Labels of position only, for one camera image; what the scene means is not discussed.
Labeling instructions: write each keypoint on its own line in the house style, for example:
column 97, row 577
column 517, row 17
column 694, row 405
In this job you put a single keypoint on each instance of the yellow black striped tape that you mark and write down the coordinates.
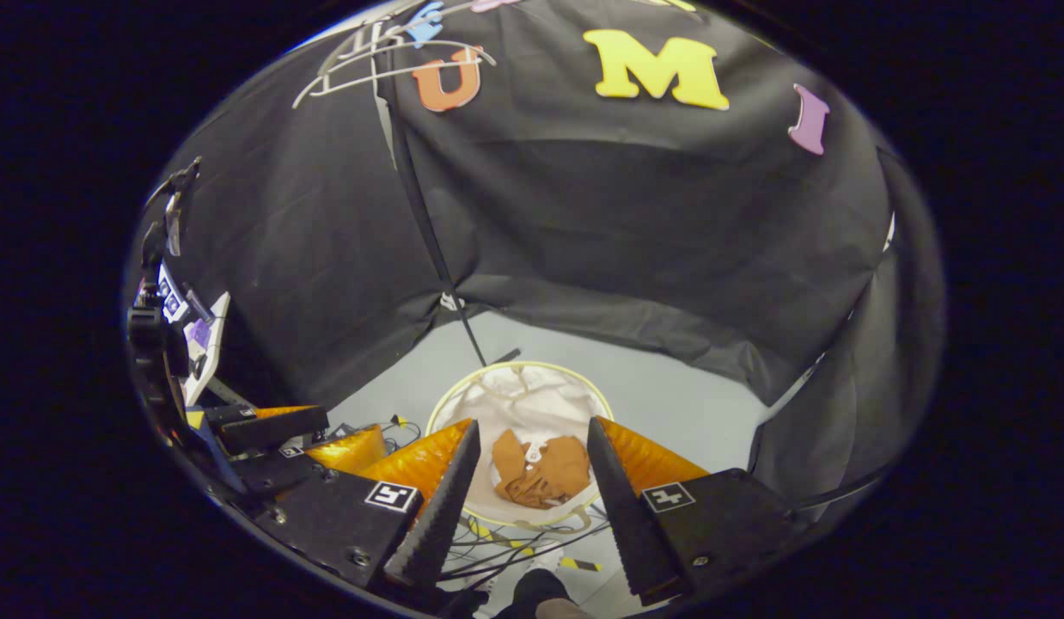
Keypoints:
column 583, row 564

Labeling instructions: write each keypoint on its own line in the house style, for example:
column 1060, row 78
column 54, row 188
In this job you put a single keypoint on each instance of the small white object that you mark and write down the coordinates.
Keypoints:
column 451, row 302

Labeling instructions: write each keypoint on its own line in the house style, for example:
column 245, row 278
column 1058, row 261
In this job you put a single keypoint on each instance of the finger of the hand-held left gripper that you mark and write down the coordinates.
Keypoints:
column 274, row 428
column 343, row 449

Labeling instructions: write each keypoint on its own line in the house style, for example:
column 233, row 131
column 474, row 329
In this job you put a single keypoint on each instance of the person's black shoe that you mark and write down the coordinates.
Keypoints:
column 532, row 589

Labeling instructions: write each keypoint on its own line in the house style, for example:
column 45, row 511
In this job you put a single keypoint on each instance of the black backdrop cloth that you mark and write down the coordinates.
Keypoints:
column 626, row 215

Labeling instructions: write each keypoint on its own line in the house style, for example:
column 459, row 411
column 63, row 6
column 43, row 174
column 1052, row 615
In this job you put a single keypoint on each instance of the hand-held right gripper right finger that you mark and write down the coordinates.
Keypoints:
column 631, row 516

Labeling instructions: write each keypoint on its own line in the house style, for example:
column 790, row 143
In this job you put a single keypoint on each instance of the brown shirt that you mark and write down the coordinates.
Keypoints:
column 558, row 468

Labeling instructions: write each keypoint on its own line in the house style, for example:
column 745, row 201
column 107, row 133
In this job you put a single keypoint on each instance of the computer monitor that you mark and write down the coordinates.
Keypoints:
column 207, row 344

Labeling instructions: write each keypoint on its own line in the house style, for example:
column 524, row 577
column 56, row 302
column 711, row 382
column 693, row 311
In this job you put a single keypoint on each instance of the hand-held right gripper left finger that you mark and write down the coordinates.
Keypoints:
column 437, row 516

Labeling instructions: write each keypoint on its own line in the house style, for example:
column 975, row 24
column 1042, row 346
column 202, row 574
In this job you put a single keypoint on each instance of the white clothes hanger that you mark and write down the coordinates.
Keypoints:
column 369, row 82
column 373, row 39

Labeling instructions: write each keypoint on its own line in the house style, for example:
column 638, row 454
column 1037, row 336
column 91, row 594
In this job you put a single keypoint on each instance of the black clothes rack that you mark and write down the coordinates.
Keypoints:
column 429, row 225

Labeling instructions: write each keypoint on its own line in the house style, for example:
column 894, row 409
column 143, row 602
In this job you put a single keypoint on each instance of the cream laundry hamper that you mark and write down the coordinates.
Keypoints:
column 532, row 404

